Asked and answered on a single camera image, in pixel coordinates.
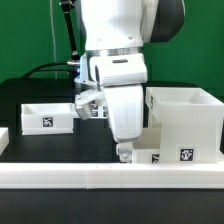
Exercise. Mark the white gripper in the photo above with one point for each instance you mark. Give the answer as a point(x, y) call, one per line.
point(125, 110)

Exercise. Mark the white front drawer box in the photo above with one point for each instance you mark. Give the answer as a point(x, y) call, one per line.
point(147, 148)

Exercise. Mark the white drawer box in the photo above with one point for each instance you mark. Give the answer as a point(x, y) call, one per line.
point(52, 118)
point(147, 148)

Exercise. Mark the white drawer cabinet frame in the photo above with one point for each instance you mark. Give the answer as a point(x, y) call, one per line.
point(191, 122)

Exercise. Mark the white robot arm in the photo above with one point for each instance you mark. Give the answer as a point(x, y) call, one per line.
point(116, 31)

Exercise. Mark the white rear drawer box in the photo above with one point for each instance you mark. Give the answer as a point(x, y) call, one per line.
point(52, 118)

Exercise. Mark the marker tag sheet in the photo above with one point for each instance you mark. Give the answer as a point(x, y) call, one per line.
point(99, 112)

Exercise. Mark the white front rail fence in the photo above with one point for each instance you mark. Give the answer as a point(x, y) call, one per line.
point(96, 176)

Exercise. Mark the white rail fence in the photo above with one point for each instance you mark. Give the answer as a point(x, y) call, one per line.
point(4, 139)
point(96, 176)

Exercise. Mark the white left rail fence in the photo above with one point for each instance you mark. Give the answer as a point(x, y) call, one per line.
point(4, 139)

